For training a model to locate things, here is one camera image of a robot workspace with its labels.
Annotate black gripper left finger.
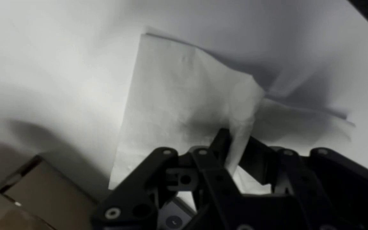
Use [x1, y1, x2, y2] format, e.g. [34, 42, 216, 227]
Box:
[91, 126, 242, 230]

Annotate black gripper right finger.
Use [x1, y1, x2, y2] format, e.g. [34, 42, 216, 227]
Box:
[238, 135, 368, 230]

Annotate white paper napkin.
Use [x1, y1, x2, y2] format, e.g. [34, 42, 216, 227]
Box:
[108, 29, 357, 196]

